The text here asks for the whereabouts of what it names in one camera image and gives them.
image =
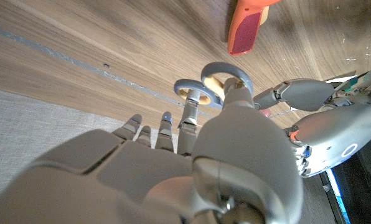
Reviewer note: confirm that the white tissue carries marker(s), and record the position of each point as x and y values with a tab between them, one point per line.
341	79

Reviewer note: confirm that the beige striped backdrop curtain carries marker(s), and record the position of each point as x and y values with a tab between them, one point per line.
33	133

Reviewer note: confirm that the orange grey scissors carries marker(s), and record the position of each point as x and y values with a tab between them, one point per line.
216	84

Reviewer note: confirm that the orange toy drill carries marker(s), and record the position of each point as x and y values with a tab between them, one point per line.
244	28

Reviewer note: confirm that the grey tape outline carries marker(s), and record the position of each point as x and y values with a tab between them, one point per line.
79	63

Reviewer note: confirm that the pink ball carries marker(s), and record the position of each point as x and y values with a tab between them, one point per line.
265	112

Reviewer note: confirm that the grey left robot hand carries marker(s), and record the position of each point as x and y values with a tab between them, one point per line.
328	130

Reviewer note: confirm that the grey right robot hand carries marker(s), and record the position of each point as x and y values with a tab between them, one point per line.
142	180

